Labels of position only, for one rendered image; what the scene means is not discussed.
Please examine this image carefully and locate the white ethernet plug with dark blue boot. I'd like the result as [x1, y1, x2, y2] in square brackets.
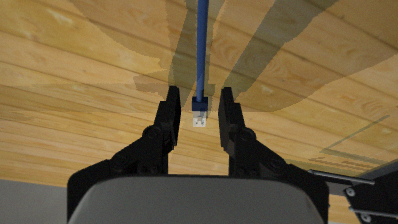
[192, 96, 208, 127]

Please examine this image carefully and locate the dark blue cable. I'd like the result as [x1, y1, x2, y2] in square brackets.
[196, 0, 209, 102]

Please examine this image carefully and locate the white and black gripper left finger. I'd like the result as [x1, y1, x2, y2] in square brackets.
[67, 86, 181, 224]

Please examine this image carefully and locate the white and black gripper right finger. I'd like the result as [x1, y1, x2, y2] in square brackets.
[218, 87, 329, 224]

